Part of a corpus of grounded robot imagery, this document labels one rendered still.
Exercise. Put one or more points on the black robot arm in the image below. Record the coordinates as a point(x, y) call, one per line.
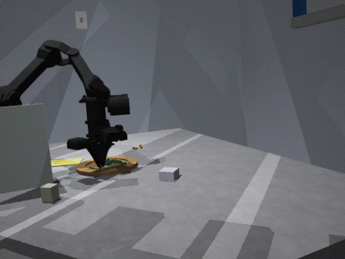
point(98, 94)

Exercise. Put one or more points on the small beige cube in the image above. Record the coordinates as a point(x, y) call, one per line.
point(49, 192)

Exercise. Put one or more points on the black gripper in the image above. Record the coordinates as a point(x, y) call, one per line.
point(96, 148)

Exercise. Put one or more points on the round wooden bead board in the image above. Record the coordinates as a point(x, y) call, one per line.
point(89, 167)

